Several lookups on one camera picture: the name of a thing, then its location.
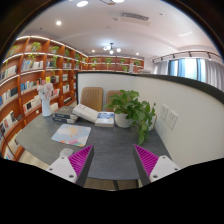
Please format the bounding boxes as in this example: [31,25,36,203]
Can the white wall socket left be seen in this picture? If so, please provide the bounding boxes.
[160,104,168,120]

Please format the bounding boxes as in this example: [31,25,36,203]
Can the tan chair right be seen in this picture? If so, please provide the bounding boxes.
[105,90,122,114]

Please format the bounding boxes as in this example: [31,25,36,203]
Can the ceiling pendant lamp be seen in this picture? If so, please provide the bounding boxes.
[103,43,121,55]

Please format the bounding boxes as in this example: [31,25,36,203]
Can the grey window curtains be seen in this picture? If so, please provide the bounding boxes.
[153,58,224,92]

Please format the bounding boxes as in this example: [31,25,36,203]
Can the dark book stack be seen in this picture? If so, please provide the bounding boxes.
[52,106,78,124]

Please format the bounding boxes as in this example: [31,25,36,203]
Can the blue white book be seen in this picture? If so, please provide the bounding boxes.
[95,112,114,127]

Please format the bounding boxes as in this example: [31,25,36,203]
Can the white wall socket right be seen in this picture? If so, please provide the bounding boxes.
[166,110,178,129]

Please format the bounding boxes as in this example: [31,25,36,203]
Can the white vase with pink flowers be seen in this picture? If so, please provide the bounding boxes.
[37,83,54,117]

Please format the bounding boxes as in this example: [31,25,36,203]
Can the white wall socket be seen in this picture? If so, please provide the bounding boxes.
[160,104,168,120]
[166,110,178,129]

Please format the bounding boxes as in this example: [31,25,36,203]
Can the open white book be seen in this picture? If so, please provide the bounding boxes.
[72,104,98,123]

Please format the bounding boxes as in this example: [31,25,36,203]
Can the ceiling air conditioner vent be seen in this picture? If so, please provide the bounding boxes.
[120,12,149,23]

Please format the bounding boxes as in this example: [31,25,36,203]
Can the white computer mouse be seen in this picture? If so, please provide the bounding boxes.
[60,148,73,157]

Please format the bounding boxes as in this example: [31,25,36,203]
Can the green potted plant white pot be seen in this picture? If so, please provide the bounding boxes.
[114,90,157,145]

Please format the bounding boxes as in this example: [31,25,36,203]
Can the tan chair left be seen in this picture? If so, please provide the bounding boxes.
[80,87,103,111]

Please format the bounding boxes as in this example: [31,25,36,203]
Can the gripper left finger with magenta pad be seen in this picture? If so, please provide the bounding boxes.
[47,145,94,187]

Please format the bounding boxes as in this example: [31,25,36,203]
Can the tan chair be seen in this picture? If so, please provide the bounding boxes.
[105,90,122,114]
[80,87,103,111]

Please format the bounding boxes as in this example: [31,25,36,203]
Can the orange wooden bookshelf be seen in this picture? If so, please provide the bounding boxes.
[0,35,144,161]

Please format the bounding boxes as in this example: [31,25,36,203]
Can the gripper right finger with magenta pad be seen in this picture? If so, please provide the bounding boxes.
[133,145,179,186]

